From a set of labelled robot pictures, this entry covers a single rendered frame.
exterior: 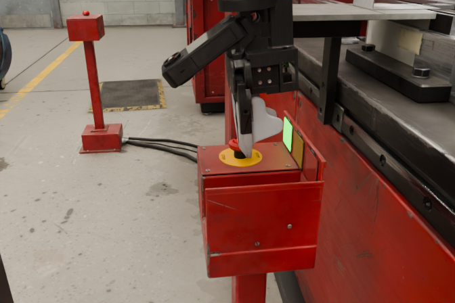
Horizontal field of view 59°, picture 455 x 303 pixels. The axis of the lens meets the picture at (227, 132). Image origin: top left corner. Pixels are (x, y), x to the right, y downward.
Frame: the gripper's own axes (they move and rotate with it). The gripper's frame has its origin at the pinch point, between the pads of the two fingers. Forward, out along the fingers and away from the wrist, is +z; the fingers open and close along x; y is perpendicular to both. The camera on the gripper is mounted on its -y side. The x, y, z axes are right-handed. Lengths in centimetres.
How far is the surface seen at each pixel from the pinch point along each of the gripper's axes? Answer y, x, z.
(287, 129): 9.2, 11.2, 3.0
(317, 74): 22.4, 34.2, 0.9
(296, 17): 12.7, 15.8, -14.6
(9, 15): -294, 709, 28
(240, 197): -1.5, -4.8, 4.7
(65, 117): -101, 248, 73
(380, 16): 27.0, 15.6, -13.1
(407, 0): 61, 68, -8
